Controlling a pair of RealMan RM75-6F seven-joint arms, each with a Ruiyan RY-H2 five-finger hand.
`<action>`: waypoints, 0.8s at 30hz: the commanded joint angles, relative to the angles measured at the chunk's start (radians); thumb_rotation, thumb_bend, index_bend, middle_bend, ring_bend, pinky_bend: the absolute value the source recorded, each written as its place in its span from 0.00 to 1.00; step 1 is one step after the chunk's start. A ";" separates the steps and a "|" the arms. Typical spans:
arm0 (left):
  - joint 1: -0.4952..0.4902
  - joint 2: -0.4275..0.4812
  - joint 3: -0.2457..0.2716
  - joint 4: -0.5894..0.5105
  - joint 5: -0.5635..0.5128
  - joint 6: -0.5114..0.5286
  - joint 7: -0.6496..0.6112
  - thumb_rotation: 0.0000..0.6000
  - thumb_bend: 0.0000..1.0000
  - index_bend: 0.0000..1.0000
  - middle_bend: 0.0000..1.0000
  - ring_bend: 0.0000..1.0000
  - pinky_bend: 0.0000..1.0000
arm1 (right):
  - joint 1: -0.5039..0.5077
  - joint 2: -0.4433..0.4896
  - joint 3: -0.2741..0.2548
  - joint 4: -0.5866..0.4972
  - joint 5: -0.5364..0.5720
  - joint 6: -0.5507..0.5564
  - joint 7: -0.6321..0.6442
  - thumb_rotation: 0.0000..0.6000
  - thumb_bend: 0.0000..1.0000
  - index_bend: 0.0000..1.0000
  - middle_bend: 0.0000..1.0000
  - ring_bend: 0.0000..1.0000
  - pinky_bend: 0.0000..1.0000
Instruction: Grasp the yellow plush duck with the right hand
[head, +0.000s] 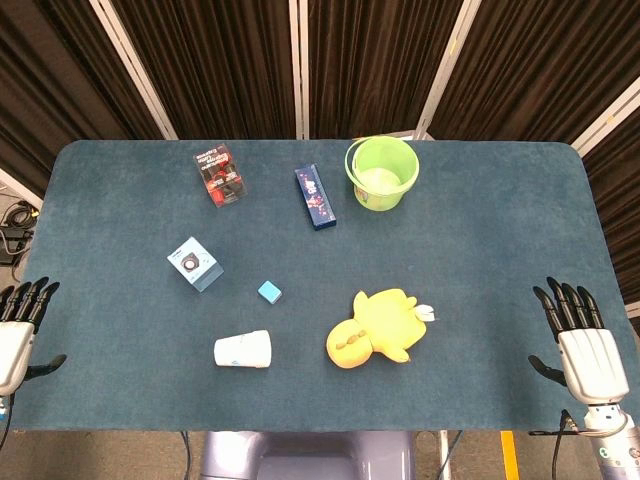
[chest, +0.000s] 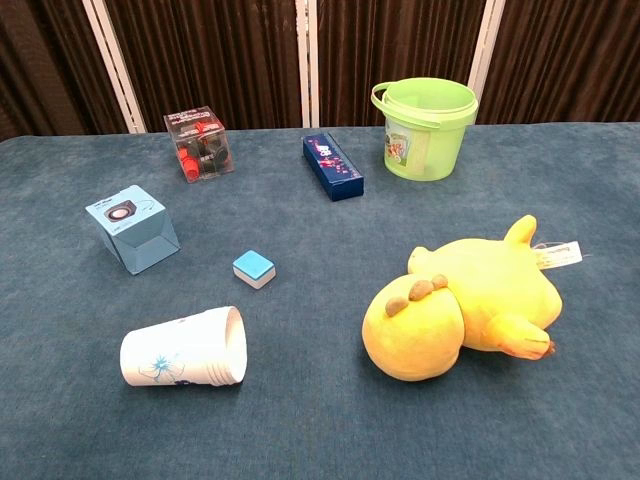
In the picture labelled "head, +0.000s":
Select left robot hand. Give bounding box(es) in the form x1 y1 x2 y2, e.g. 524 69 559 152
0 276 68 397

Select dark blue long box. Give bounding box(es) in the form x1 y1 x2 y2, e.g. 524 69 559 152
293 162 338 231

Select black cables on floor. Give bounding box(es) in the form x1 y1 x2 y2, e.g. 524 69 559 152
0 197 41 281

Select small blue cube block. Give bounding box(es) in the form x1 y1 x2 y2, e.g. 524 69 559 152
257 280 283 305

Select red black product package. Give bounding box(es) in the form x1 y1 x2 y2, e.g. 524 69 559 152
192 143 250 209

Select blue table cloth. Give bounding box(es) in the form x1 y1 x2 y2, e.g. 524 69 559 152
5 139 640 434

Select robot torso base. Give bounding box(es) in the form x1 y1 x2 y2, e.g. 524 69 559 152
198 430 417 480

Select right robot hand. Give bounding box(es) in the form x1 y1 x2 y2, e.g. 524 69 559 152
527 276 631 405

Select dark pleated curtain screen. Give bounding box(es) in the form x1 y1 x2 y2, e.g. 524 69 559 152
0 0 640 331

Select light blue product box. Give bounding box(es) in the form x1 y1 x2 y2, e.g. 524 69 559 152
166 236 225 293

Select white paper cup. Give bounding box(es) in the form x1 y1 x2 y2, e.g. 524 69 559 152
213 329 273 371

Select green plastic bucket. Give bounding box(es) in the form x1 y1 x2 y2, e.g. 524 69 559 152
343 136 421 211

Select yellow plush duck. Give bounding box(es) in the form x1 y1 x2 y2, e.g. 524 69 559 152
326 287 437 371

